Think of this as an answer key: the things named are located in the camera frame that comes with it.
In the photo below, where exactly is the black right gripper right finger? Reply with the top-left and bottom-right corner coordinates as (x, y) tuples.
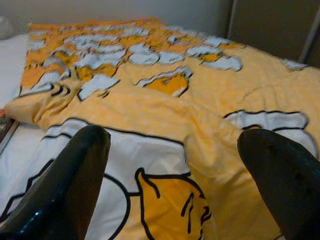
(236, 128), (320, 240)

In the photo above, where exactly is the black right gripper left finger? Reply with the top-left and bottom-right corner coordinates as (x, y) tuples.
(0, 124), (112, 240)

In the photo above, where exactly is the yellow cartoon print blanket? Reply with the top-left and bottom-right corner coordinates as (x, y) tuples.
(4, 16), (320, 240)

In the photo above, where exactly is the dark green book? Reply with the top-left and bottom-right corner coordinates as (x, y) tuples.
(0, 116), (20, 154)

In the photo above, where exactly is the white quilted mattress pad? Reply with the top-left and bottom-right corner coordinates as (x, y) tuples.
(0, 33), (52, 216)

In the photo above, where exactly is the dark grey wardrobe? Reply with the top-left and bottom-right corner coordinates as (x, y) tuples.
(226, 0), (320, 69)

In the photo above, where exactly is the long silver wardrobe handle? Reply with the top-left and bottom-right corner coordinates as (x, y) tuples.
(298, 8), (320, 64)

